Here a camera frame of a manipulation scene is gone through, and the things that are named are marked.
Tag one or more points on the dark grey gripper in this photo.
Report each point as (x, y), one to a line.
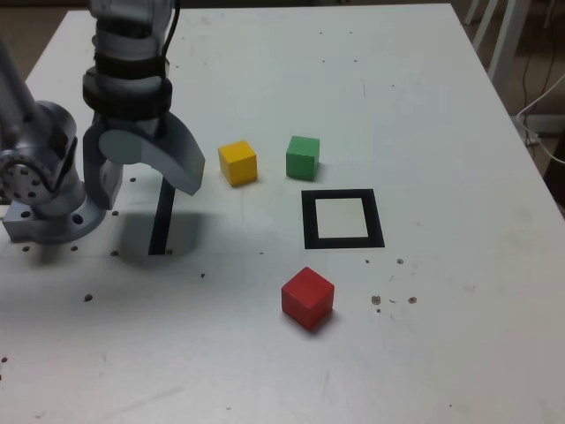
(145, 125)

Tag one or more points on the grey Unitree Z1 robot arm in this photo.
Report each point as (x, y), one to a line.
(44, 132)

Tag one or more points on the green cube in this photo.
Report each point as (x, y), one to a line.
(302, 159)

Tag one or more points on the yellow cube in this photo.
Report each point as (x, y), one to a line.
(238, 163)

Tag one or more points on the white furniture leg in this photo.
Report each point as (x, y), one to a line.
(484, 20)
(506, 40)
(471, 11)

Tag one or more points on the black tape strip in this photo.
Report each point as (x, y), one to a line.
(159, 229)

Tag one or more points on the dark brown furniture piece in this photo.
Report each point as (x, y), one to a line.
(557, 176)

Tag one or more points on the red cube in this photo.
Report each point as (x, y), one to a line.
(306, 296)

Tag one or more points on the black tape square outline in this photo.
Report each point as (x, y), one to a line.
(309, 221)

